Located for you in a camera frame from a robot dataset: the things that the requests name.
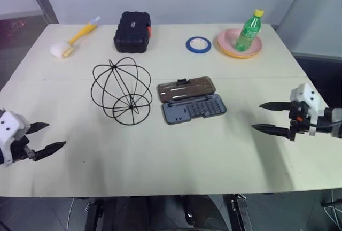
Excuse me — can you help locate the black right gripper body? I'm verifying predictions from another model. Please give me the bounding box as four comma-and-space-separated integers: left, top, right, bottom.
288, 101, 313, 143

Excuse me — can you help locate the black hard plastic case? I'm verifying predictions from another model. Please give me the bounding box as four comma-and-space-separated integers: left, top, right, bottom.
112, 11, 153, 54

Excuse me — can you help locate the yellow plate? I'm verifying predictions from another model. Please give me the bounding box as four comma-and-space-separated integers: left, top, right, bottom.
216, 40, 262, 60

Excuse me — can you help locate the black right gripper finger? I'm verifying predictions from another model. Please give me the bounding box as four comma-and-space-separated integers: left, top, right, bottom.
259, 102, 293, 112
251, 124, 291, 139

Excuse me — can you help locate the white floor cable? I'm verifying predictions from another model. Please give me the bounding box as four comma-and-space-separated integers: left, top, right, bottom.
323, 188, 342, 231

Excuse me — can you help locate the green plastic bottle yellow cap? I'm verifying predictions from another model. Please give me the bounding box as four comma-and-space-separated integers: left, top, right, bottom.
234, 9, 266, 53

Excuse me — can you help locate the black metal frame leg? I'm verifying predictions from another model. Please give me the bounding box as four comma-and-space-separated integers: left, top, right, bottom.
84, 198, 104, 231
223, 192, 253, 231

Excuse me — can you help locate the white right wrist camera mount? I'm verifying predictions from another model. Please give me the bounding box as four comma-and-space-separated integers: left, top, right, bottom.
290, 82, 321, 137

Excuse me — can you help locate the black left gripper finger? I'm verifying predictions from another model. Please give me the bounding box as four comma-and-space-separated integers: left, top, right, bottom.
26, 122, 50, 136
33, 141, 67, 162

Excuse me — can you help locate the black wire sphere frame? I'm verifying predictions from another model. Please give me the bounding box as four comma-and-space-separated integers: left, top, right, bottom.
90, 57, 153, 126

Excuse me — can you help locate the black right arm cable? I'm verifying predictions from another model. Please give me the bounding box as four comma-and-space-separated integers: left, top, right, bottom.
309, 120, 342, 132

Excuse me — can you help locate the open screwdriver bit case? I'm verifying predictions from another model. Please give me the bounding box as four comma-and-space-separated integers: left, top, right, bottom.
157, 75, 228, 126

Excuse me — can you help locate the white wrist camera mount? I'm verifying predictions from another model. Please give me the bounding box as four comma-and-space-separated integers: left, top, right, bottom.
0, 109, 30, 167
290, 82, 321, 137

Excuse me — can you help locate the pink plate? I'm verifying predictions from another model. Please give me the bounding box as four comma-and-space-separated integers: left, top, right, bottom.
216, 28, 263, 56

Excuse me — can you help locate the yellow handled white paint roller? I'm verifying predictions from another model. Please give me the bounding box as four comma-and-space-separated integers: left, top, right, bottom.
50, 15, 102, 61

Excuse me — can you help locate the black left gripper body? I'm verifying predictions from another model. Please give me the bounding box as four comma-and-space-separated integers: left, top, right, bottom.
10, 134, 37, 161

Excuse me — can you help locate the blue tape roll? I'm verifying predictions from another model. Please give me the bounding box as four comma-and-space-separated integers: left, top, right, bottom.
185, 36, 212, 55

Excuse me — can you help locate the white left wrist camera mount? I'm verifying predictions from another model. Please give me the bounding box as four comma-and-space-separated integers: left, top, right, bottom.
0, 109, 30, 167

